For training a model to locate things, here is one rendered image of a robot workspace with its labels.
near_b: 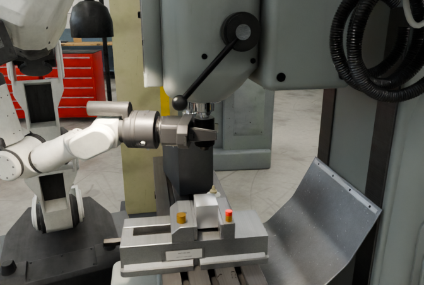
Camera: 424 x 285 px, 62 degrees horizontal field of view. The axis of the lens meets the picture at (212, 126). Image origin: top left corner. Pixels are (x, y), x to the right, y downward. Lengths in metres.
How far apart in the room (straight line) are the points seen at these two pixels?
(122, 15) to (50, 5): 1.48
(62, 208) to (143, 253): 0.76
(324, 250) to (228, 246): 0.24
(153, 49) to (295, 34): 0.28
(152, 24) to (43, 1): 0.37
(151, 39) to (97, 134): 0.24
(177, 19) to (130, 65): 1.84
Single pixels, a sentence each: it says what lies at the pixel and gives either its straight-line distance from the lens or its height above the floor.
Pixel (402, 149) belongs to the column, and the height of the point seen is 1.22.
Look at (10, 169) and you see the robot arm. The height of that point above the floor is 1.14.
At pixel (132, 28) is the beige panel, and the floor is 1.41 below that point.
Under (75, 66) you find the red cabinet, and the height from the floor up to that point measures 0.82.
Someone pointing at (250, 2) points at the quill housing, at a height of 1.51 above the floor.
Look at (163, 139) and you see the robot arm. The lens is 0.79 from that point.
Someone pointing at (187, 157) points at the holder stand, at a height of 1.05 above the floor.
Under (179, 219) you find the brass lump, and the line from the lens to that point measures 0.84.
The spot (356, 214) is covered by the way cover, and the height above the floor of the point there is 1.03.
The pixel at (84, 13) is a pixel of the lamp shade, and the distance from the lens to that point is 0.65.
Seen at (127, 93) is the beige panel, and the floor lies 0.97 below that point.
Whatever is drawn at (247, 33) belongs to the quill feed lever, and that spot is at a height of 1.45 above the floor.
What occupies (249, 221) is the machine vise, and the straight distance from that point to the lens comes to 0.94.
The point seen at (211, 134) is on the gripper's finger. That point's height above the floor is 1.23.
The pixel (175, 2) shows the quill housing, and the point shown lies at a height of 1.51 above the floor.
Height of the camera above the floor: 1.48
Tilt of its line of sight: 17 degrees down
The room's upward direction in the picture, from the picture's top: straight up
